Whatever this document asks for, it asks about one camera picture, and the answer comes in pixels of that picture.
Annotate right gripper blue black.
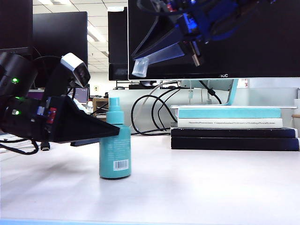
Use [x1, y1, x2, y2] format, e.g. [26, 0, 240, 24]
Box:
[131, 0, 238, 65]

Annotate black monitor back panel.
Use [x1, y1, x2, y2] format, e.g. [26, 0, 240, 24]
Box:
[32, 11, 89, 71]

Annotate white-spined book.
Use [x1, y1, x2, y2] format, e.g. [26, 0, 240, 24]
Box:
[177, 118, 284, 129]

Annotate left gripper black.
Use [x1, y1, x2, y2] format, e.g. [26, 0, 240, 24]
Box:
[25, 95, 120, 147]

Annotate black monitor with wide bezel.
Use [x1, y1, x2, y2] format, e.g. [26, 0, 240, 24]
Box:
[0, 0, 34, 57]

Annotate thin black book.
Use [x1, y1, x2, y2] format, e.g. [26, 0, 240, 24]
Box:
[170, 127, 299, 139]

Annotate teal-spined book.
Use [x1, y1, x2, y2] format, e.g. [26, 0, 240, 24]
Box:
[178, 108, 282, 119]

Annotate thick black book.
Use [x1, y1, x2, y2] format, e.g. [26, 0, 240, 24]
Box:
[171, 137, 300, 151]

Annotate clear plastic sprayer lid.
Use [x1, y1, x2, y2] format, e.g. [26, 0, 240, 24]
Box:
[131, 57, 150, 78]

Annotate purple lit laptop screen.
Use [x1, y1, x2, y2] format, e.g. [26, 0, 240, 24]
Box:
[67, 87, 90, 105]

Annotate black arched cable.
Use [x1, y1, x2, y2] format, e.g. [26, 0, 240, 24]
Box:
[32, 55, 63, 69]

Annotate brown wooden box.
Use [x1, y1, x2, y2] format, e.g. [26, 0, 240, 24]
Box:
[92, 97, 110, 122]

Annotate teal and silver monitor stand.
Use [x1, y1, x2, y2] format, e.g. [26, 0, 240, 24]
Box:
[170, 78, 297, 110]

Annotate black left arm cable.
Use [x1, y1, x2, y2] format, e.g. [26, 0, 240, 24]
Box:
[0, 138, 39, 156]

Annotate teal spray bottle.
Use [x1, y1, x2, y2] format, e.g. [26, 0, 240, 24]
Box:
[99, 97, 132, 180]

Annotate large black AOC monitor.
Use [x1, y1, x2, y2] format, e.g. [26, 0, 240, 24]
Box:
[127, 0, 300, 81]

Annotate narrow black monitor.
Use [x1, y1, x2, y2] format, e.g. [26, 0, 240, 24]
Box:
[108, 7, 129, 82]

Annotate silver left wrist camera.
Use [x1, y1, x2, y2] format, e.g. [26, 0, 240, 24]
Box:
[60, 52, 91, 88]

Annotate black monitor power cable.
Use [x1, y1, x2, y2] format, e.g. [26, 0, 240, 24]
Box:
[198, 80, 223, 105]

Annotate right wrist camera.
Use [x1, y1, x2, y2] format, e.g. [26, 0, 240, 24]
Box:
[187, 41, 205, 68]

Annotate black looped cable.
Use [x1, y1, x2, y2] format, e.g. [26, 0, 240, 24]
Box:
[130, 87, 180, 136]
[151, 87, 182, 131]

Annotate grey monitor cable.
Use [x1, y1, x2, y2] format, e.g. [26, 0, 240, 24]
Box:
[141, 81, 179, 111]

